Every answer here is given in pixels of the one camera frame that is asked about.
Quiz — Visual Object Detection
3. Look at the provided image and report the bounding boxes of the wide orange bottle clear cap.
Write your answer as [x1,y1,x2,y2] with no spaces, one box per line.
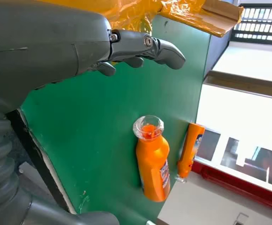
[132,115,171,203]

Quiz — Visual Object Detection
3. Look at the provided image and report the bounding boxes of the slim orange bottle clear cap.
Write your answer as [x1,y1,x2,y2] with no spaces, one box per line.
[175,122,205,184]

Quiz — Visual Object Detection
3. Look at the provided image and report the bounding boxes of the yellow taped cardboard box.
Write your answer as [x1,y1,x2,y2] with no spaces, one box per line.
[39,0,244,38]

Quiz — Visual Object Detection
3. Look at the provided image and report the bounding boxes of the white and red display stand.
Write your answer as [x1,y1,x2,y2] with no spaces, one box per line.
[192,70,272,215]

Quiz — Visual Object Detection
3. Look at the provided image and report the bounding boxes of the black window railing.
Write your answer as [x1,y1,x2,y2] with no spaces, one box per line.
[230,3,272,46]

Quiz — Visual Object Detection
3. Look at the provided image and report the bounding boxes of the metal floor socket plate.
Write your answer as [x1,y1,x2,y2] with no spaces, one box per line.
[233,212,249,225]

